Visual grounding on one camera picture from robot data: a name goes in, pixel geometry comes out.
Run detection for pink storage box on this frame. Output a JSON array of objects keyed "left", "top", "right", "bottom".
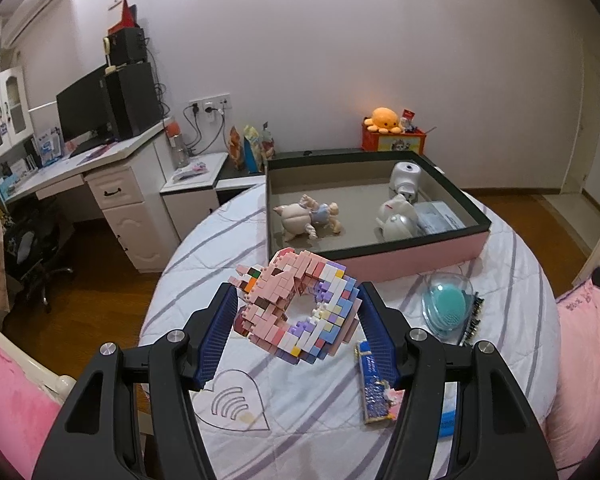
[{"left": 266, "top": 149, "right": 491, "bottom": 283}]

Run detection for white wall socket panel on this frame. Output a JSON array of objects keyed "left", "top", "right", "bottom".
[{"left": 189, "top": 92, "right": 231, "bottom": 113}]

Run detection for small doll figure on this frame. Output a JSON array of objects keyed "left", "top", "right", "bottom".
[{"left": 272, "top": 194, "right": 346, "bottom": 243}]

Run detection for black keyboard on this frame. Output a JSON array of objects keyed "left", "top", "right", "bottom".
[{"left": 67, "top": 137, "right": 116, "bottom": 156}]

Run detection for pink packet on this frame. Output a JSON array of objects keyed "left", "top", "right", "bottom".
[{"left": 172, "top": 161, "right": 208, "bottom": 181}]

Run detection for yellow blue snack bag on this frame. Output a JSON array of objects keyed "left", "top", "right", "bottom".
[{"left": 243, "top": 125, "right": 264, "bottom": 173}]

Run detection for pink purple block donut model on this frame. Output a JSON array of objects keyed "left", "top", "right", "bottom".
[{"left": 230, "top": 247, "right": 363, "bottom": 366}]

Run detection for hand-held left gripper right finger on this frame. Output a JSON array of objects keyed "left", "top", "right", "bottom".
[{"left": 358, "top": 281, "right": 561, "bottom": 480}]

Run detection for pink block kitty figure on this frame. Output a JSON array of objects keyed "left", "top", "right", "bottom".
[{"left": 377, "top": 380, "right": 405, "bottom": 407}]

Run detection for red paper bag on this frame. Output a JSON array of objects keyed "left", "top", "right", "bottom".
[{"left": 107, "top": 0, "right": 138, "bottom": 33}]

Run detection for black computer tower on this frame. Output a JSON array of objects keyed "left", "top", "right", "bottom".
[{"left": 104, "top": 61, "right": 162, "bottom": 138}]

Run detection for black computer monitor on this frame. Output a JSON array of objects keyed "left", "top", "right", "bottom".
[{"left": 56, "top": 65, "right": 116, "bottom": 143}]

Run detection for white plug night light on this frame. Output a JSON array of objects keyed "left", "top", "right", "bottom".
[{"left": 388, "top": 161, "right": 423, "bottom": 201}]

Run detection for snack bags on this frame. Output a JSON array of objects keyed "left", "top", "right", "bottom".
[{"left": 260, "top": 122, "right": 277, "bottom": 161}]

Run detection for white cat figurine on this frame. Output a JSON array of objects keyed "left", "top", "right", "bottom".
[{"left": 376, "top": 194, "right": 421, "bottom": 241}]

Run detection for blue white box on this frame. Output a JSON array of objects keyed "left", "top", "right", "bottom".
[{"left": 34, "top": 130, "right": 63, "bottom": 166}]

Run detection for teal brush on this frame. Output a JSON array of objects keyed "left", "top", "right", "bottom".
[{"left": 421, "top": 270, "right": 476, "bottom": 333}]

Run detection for white bed frame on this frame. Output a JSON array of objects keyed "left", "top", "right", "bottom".
[{"left": 0, "top": 310, "right": 76, "bottom": 401}]

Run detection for orange octopus plush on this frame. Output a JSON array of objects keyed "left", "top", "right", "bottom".
[{"left": 364, "top": 106, "right": 403, "bottom": 135}]

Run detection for orange snack bag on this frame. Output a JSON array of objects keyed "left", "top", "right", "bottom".
[{"left": 228, "top": 126, "right": 246, "bottom": 171}]

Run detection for white air conditioner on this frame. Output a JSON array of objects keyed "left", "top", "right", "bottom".
[{"left": 5, "top": 0, "right": 66, "bottom": 46}]

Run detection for black office chair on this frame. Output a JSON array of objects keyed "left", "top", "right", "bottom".
[{"left": 2, "top": 195, "right": 76, "bottom": 306}]

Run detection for pink floral bedding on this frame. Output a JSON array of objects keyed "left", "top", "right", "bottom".
[{"left": 547, "top": 252, "right": 600, "bottom": 466}]

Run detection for white glass-door cabinet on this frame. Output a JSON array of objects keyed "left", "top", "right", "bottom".
[{"left": 0, "top": 66, "right": 33, "bottom": 161}]

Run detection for black beaded hair clip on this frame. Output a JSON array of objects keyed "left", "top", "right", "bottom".
[{"left": 457, "top": 292, "right": 485, "bottom": 348}]

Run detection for white side cabinet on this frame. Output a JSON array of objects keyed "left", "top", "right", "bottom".
[{"left": 160, "top": 151, "right": 231, "bottom": 241}]

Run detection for white desk with drawers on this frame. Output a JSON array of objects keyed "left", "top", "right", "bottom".
[{"left": 0, "top": 119, "right": 183, "bottom": 275}]

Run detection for black speaker box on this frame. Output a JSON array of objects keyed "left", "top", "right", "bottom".
[{"left": 107, "top": 26, "right": 147, "bottom": 67}]

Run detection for red cartoon storage box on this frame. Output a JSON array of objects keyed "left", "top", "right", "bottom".
[{"left": 361, "top": 127, "right": 427, "bottom": 157}]

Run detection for purple notebook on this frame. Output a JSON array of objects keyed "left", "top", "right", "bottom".
[{"left": 77, "top": 144, "right": 118, "bottom": 163}]

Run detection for clear bottle orange cap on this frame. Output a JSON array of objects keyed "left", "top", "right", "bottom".
[{"left": 166, "top": 119, "right": 191, "bottom": 169}]

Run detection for long blue packet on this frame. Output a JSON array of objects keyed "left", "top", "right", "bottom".
[{"left": 439, "top": 407, "right": 458, "bottom": 440}]

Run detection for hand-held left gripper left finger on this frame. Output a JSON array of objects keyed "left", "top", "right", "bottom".
[{"left": 32, "top": 282, "right": 241, "bottom": 480}]

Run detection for dark blue box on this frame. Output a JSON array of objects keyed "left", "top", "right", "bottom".
[{"left": 355, "top": 340, "right": 405, "bottom": 425}]

